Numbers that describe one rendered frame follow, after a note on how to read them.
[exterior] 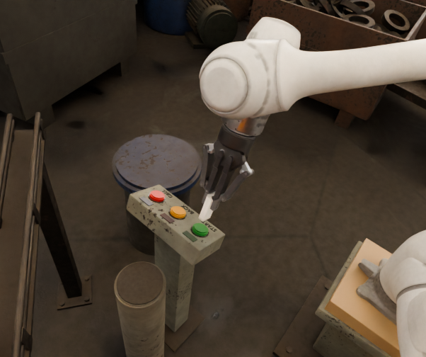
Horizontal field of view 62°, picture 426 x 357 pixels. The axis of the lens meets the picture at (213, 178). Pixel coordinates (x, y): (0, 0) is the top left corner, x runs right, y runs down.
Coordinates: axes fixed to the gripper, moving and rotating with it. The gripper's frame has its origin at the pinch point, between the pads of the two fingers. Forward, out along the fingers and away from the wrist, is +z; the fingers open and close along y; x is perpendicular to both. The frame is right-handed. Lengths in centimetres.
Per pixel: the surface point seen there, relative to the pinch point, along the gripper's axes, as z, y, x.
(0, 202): 7.3, -28.2, -32.0
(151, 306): 22.6, 2.3, -13.1
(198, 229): 6.4, 0.1, -0.9
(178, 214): 6.4, -6.3, -1.1
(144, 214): 9.7, -12.9, -5.3
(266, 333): 57, 22, 39
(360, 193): 24, 17, 130
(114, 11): -10, -151, 92
